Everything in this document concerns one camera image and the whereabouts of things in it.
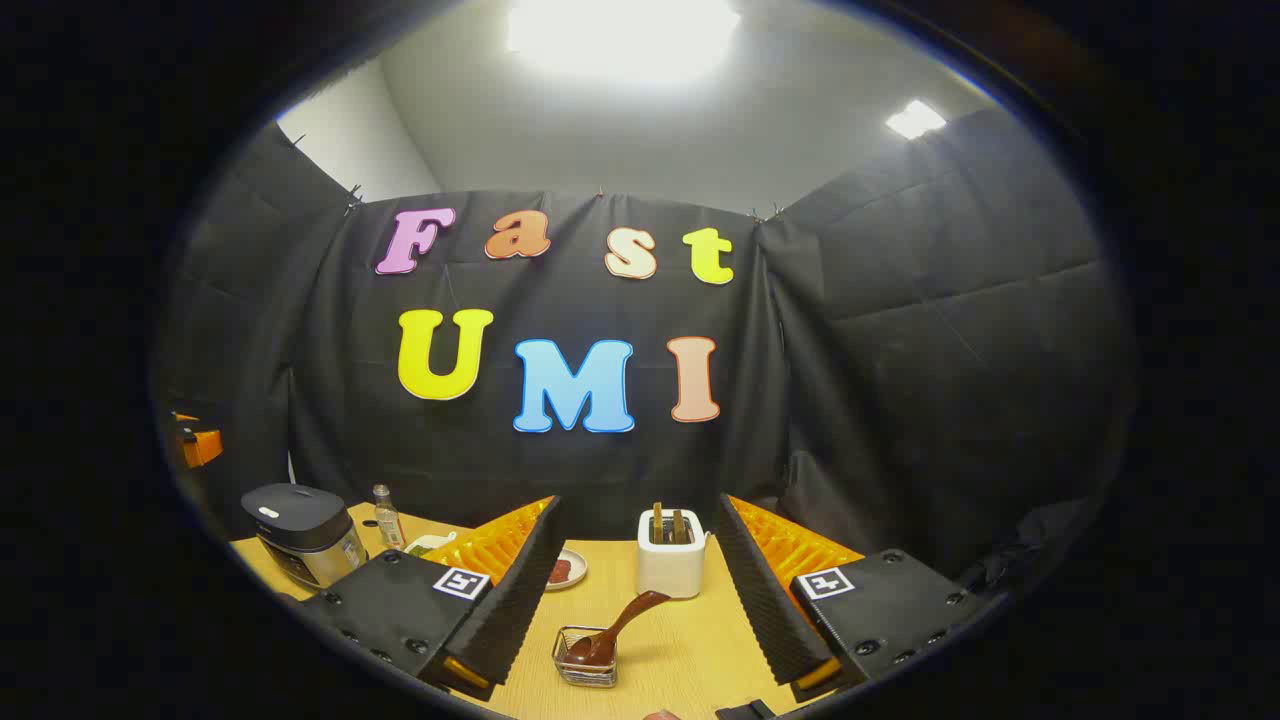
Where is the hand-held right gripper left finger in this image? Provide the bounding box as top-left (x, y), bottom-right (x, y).
top-left (300, 495), bottom-right (566, 701)

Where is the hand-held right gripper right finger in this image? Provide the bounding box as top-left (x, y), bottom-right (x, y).
top-left (715, 492), bottom-right (1001, 704)

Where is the metal wire chopstick holder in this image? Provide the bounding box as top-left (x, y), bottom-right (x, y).
top-left (552, 626), bottom-right (619, 689)

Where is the brown wooden spoon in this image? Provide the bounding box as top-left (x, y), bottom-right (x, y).
top-left (565, 590), bottom-right (673, 669)

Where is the dark grey rice cooker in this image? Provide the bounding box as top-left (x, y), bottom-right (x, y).
top-left (240, 483), bottom-right (369, 591)

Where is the white round plate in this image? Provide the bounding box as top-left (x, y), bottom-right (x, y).
top-left (545, 548), bottom-right (589, 592)

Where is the white toaster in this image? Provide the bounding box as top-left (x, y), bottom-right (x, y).
top-left (636, 508), bottom-right (713, 600)

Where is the small glass bottle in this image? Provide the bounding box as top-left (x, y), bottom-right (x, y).
top-left (373, 485), bottom-right (406, 551)

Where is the black backdrop cloth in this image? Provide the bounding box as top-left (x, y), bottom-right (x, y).
top-left (155, 105), bottom-right (1136, 601)

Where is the small ceiling light panel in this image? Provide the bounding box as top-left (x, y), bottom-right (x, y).
top-left (885, 98), bottom-right (948, 141)

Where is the large ceiling light panel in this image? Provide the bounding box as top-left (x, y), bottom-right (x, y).
top-left (505, 0), bottom-right (743, 86)

